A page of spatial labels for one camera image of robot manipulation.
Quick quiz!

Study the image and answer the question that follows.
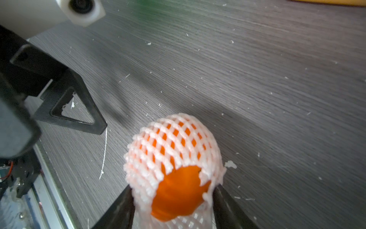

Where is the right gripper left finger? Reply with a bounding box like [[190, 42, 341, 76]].
[[92, 185, 135, 229]]

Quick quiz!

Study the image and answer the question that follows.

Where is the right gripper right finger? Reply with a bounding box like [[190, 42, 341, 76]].
[[213, 185, 259, 229]]

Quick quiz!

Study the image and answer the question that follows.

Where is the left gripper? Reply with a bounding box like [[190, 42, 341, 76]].
[[1, 26, 107, 159]]

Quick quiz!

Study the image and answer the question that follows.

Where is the netted orange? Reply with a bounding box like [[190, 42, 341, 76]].
[[151, 166, 211, 222]]

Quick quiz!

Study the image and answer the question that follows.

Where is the yellow plastic tray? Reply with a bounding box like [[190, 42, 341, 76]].
[[294, 0, 366, 7]]

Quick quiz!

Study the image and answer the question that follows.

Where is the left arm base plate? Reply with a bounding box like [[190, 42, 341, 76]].
[[1, 149, 42, 199]]

